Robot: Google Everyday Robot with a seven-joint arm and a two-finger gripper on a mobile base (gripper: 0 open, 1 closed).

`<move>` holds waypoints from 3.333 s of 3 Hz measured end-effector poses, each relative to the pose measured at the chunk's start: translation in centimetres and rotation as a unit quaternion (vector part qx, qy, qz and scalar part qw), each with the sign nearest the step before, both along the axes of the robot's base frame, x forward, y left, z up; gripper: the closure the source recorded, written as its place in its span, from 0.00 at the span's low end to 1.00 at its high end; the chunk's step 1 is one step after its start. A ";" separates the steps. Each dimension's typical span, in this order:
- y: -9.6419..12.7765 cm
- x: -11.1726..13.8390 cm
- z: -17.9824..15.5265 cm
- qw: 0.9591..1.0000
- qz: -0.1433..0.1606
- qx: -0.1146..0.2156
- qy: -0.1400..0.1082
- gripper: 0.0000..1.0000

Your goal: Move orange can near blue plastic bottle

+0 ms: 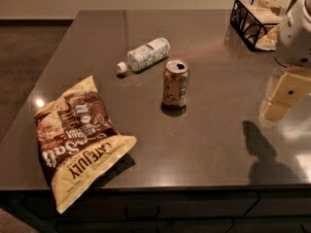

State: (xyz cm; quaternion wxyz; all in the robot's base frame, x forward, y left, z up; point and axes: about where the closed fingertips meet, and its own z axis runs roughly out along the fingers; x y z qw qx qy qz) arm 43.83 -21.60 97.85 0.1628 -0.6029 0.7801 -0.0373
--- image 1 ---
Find brown chips bag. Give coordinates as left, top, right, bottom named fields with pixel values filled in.
left=34, top=77, right=136, bottom=214

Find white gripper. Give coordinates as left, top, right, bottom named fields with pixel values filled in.
left=261, top=0, right=311, bottom=122

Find black wire basket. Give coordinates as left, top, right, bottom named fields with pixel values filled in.
left=230, top=0, right=283, bottom=51

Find dark cabinet drawers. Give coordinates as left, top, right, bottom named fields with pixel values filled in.
left=0, top=190, right=311, bottom=233

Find napkins in basket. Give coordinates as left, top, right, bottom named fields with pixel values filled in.
left=244, top=0, right=283, bottom=50

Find orange soda can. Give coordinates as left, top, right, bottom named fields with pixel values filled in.
left=162, top=59, right=190, bottom=109

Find clear blue-label plastic bottle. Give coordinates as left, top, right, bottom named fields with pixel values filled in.
left=117, top=37, right=170, bottom=73

